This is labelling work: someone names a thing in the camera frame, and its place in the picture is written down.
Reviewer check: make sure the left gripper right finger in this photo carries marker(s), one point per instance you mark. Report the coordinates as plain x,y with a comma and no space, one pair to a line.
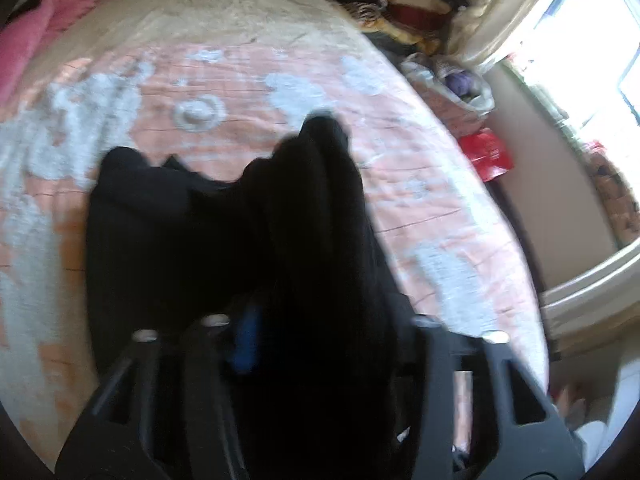
516,432

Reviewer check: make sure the pink fluffy blanket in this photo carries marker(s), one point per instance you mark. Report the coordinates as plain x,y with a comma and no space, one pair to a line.
31,32

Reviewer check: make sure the cream window curtain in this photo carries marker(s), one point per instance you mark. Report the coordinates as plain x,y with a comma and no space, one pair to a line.
486,32

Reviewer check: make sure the pile of folded clothes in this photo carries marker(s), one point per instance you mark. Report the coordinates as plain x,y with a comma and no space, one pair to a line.
395,0

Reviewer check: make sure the black sweatshirt with orange cuffs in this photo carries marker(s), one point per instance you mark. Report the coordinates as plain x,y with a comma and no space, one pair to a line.
319,343

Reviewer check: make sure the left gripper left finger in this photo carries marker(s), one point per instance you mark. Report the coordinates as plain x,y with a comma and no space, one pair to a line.
210,384

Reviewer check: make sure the plastic bag with clothes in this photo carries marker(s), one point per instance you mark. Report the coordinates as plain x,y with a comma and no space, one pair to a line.
460,98

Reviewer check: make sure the red bag on floor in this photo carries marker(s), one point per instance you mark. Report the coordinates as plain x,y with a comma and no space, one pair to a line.
487,154

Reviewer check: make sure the peach and white bedspread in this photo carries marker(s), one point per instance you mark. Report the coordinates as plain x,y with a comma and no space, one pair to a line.
219,83

